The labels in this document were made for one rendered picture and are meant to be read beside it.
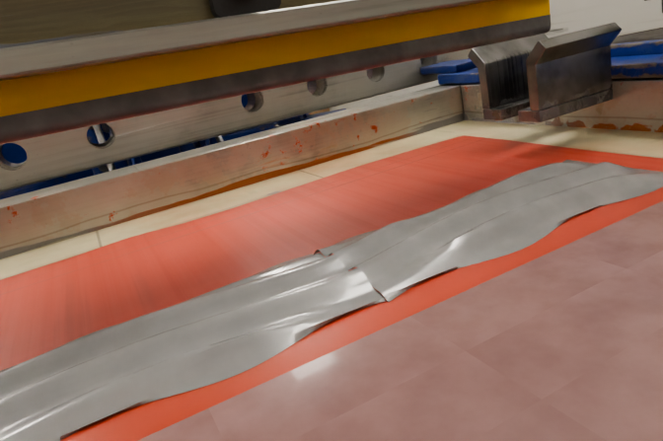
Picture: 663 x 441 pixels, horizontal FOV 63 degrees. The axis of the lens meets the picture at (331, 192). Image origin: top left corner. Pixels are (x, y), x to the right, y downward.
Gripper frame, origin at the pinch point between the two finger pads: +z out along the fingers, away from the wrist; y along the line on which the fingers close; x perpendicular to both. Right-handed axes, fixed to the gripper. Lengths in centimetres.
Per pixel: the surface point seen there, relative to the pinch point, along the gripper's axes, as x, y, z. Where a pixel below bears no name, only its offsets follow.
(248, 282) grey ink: -3.6, 4.8, 13.1
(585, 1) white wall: 200, -143, 5
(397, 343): -1.0, 12.3, 13.9
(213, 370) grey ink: -6.5, 9.4, 13.7
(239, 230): -1.2, -5.1, 13.7
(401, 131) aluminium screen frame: 18.3, -16.0, 12.7
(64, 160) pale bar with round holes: -9.7, -22.8, 8.8
